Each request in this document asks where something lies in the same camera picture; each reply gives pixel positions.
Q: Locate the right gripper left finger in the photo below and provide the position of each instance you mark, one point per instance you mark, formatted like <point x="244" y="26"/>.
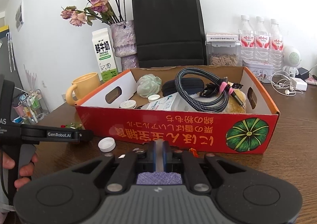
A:
<point x="124" y="172"/>

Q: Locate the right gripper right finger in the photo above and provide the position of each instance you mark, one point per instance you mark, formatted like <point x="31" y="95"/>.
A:
<point x="184" y="163"/>

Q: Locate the purple woven cloth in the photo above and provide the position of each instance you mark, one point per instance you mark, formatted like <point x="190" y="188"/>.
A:
<point x="159" y="178"/>

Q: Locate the white round lid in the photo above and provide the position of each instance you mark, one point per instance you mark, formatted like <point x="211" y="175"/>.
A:
<point x="128" y="104"/>

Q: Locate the clear plastic wipes pack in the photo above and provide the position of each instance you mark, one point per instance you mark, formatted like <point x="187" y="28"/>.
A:
<point x="173" y="102"/>

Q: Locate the pale green mesh ball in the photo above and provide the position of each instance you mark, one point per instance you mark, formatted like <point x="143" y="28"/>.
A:
<point x="148" y="85"/>

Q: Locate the yellow white plush toy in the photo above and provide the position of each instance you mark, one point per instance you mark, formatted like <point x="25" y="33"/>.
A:
<point x="233" y="106"/>

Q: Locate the dark navy pouch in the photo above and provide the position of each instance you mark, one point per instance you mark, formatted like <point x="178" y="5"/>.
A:
<point x="190" y="85"/>

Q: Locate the person left hand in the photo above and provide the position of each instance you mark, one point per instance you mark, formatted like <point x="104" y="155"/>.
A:
<point x="25" y="172"/>

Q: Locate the small red rose decoration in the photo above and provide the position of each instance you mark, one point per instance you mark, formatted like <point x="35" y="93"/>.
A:
<point x="76" y="126"/>

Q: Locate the small white cap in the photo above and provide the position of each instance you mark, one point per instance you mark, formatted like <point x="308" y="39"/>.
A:
<point x="154" y="97"/>

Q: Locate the red pumpkin cardboard box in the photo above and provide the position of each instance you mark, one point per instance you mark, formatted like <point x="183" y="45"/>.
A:
<point x="238" y="133"/>

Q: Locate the yellow ceramic mug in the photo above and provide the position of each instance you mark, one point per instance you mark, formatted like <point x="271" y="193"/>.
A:
<point x="81" y="87"/>

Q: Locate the white green milk carton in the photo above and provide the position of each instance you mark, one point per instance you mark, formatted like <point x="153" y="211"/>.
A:
<point x="104" y="54"/>

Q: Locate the clear seed storage container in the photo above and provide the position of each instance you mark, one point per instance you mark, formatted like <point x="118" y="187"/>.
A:
<point x="223" y="53"/>

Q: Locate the white illustrated tin box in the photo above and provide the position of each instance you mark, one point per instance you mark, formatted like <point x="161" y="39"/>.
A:
<point x="260" y="68"/>

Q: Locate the purple textured vase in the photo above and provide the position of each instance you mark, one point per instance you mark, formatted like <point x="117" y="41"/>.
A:
<point x="124" y="43"/>

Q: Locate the white flat box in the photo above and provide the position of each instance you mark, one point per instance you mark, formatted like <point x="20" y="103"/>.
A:
<point x="221" y="37"/>

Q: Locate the black paper shopping bag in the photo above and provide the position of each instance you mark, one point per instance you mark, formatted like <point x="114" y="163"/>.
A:
<point x="169" y="33"/>

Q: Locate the left water bottle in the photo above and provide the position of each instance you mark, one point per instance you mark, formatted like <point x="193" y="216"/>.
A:
<point x="247" y="39"/>

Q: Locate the water bottle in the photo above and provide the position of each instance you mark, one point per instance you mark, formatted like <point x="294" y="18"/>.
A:
<point x="262" y="39"/>
<point x="247" y="39"/>
<point x="277" y="45"/>

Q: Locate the middle water bottle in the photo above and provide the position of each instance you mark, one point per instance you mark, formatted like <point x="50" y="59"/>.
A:
<point x="262" y="39"/>

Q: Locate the right water bottle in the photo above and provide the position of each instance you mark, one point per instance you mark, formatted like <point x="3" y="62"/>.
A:
<point x="277" y="45"/>

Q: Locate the white charger block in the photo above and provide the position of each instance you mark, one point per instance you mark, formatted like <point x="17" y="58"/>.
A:
<point x="299" y="84"/>

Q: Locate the black power adapter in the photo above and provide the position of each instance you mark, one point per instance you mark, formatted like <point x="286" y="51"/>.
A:
<point x="302" y="73"/>

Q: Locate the white robot figurine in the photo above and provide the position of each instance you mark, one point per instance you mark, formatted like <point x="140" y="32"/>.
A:
<point x="291" y="61"/>

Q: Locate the wire rack with toiletries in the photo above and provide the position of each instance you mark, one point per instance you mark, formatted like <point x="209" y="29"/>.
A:
<point x="30" y="106"/>

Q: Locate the white wired earphones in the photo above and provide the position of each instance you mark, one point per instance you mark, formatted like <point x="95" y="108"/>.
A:
<point x="281" y="83"/>

